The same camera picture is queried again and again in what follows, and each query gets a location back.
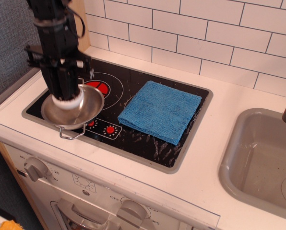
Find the black toy stovetop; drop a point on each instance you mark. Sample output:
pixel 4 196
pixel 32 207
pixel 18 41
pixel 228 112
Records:
pixel 119 85

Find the grey toy sink basin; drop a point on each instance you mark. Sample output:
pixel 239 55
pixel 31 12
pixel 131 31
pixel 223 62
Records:
pixel 253 169

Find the grey left timer knob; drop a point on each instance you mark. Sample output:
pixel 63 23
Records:
pixel 35 168

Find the blue folded cloth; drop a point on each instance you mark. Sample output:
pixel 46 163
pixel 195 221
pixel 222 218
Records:
pixel 160 111

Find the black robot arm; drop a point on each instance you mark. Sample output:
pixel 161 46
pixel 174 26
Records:
pixel 52 9

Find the yellow object at corner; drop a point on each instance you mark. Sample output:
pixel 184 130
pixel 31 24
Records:
pixel 10 225

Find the silver metal pan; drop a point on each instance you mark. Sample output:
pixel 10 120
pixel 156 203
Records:
pixel 79 117

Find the wooden side post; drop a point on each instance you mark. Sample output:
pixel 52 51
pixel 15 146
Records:
pixel 79 7

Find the white toy mushroom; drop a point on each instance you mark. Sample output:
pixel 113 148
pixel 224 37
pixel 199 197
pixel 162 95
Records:
pixel 70 104

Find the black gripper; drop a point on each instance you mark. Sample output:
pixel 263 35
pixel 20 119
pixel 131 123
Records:
pixel 59 46

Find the toy oven door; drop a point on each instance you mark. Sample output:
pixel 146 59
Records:
pixel 81 215

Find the grey oven temperature knob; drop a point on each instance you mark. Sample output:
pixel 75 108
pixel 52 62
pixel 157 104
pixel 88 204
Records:
pixel 132 213

